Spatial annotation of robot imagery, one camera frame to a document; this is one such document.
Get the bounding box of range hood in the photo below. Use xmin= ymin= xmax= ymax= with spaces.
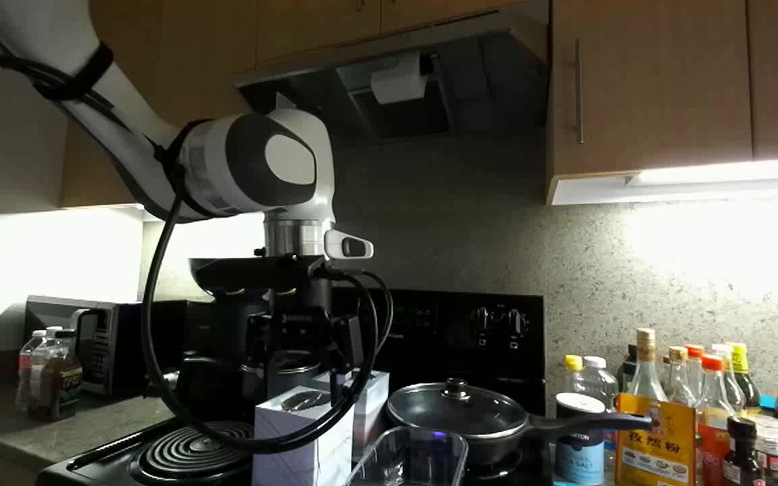
xmin=234 ymin=6 xmax=551 ymax=142

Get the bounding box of black pan with glass lid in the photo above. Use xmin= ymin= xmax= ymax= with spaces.
xmin=384 ymin=375 xmax=656 ymax=479

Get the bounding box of black-capped bottle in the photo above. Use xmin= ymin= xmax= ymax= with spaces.
xmin=725 ymin=415 xmax=763 ymax=486

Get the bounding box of black coil burner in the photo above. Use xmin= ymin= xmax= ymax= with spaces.
xmin=130 ymin=419 xmax=257 ymax=486

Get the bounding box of dark brown bottle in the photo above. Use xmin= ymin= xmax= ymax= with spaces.
xmin=617 ymin=342 xmax=640 ymax=397

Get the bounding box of clear bottle with white cap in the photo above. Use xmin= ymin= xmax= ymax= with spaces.
xmin=582 ymin=352 xmax=621 ymax=413

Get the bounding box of under-cabinet light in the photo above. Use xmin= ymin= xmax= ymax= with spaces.
xmin=550 ymin=157 xmax=778 ymax=208

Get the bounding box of bottle with dark label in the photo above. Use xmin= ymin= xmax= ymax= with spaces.
xmin=46 ymin=330 xmax=88 ymax=421

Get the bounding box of green-capped dark bottle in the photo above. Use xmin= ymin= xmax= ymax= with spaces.
xmin=727 ymin=339 xmax=763 ymax=413

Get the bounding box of metal cabinet handle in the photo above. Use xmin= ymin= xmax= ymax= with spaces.
xmin=571 ymin=37 xmax=590 ymax=149

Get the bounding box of tall bottle with yellow label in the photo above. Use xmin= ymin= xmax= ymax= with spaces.
xmin=617 ymin=323 xmax=702 ymax=486

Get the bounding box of blue can with white lid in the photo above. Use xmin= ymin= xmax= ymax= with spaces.
xmin=551 ymin=388 xmax=612 ymax=486

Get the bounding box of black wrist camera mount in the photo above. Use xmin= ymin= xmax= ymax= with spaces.
xmin=217 ymin=253 xmax=356 ymax=305

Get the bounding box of white tissue box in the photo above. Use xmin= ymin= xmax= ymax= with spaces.
xmin=251 ymin=385 xmax=356 ymax=486
xmin=311 ymin=366 xmax=393 ymax=465

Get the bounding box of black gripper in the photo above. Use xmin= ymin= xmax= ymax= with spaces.
xmin=257 ymin=289 xmax=374 ymax=408

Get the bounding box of clear plastic water bottle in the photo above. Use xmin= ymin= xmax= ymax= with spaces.
xmin=13 ymin=325 xmax=54 ymax=415

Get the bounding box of orange-capped bottle with red label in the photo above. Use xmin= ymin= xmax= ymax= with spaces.
xmin=696 ymin=350 xmax=740 ymax=486

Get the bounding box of clear plastic bowl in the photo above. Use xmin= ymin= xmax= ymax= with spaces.
xmin=350 ymin=423 xmax=473 ymax=486

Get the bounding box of black electric stove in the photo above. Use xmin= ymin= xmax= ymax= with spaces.
xmin=35 ymin=286 xmax=550 ymax=486

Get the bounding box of teal bowl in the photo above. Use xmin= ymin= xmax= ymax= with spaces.
xmin=186 ymin=257 xmax=277 ymax=301

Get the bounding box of toaster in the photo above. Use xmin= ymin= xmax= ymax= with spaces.
xmin=70 ymin=298 xmax=189 ymax=398

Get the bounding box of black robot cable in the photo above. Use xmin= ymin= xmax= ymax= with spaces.
xmin=0 ymin=37 xmax=397 ymax=455

